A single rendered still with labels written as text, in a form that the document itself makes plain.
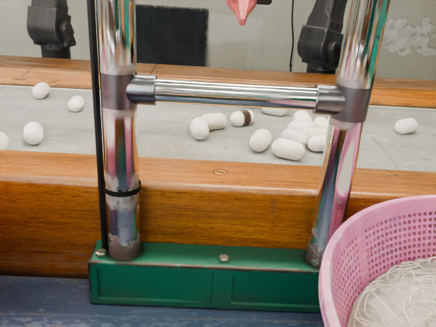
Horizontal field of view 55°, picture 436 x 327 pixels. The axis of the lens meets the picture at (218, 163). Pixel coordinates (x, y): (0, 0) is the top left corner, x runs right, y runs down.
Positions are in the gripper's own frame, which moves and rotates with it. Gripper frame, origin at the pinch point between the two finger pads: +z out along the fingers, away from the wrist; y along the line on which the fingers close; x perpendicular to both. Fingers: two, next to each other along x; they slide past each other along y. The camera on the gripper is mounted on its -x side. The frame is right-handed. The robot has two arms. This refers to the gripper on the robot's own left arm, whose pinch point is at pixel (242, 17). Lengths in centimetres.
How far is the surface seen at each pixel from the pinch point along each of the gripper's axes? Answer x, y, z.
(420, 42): 131, 112, -124
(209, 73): 10.8, -4.2, 1.8
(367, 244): -17.2, 7.2, 37.5
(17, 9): 145, -120, -142
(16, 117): -0.2, -27.2, 19.0
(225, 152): -5.3, -2.1, 24.8
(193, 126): -4.5, -5.7, 21.3
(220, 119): -2.1, -2.7, 18.7
